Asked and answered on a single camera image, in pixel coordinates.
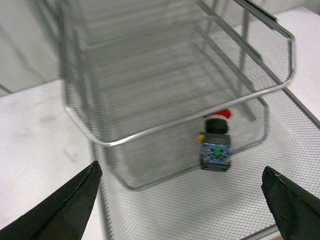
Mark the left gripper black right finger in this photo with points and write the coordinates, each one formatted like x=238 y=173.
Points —
x=296 y=211

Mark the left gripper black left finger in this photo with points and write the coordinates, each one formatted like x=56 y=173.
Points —
x=64 y=214

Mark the silver mesh tray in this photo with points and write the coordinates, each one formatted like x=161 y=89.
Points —
x=213 y=205
x=97 y=41
x=190 y=150

